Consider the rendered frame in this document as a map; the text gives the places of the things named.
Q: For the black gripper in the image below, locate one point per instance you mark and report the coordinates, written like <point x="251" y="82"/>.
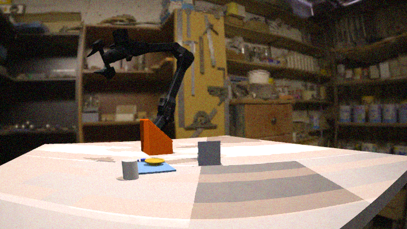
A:
<point x="107" y="57"/>

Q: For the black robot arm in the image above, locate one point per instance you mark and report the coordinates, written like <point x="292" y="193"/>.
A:
<point x="184" y="58"/>

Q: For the grey cylinder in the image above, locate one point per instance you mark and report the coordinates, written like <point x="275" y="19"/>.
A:
<point x="130" y="169"/>

